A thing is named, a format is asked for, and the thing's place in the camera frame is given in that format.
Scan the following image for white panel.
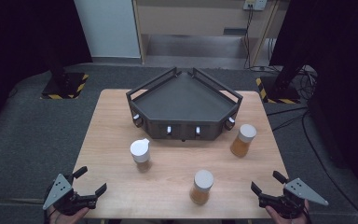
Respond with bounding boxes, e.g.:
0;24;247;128
73;0;142;59

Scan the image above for striped stand base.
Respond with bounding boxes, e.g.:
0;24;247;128
255;76;302;105
40;72;90;101

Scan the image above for long black floor cable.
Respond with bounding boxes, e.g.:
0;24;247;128
300;111;358;224

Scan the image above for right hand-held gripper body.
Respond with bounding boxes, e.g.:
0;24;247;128
258;177;330;219

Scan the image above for person's right hand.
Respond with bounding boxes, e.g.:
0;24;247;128
265;200;310;224

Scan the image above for black stand post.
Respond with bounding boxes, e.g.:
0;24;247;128
45;46;70;91
274;52;310;91

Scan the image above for tangled black cables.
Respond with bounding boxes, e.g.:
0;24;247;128
294;65;319;101

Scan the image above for black corner storage rack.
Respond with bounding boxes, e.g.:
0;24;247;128
125;66;243;142

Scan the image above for spice bottle with round cap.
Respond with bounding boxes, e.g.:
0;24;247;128
229;123;257;159
189;169;214;206

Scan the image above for black cable from outlet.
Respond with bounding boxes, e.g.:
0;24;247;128
243;7;255;70

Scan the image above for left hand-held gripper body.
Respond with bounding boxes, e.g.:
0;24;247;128
42;173;98;217

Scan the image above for dark curtain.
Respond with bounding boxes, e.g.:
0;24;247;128
268;0;358;200
0;0;93;138

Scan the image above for spice bottle with spout cap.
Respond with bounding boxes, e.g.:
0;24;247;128
130;138;153;173

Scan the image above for white power outlet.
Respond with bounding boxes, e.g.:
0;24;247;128
242;0;269;12

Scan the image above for person's left hand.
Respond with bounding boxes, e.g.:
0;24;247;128
46;205;90;224

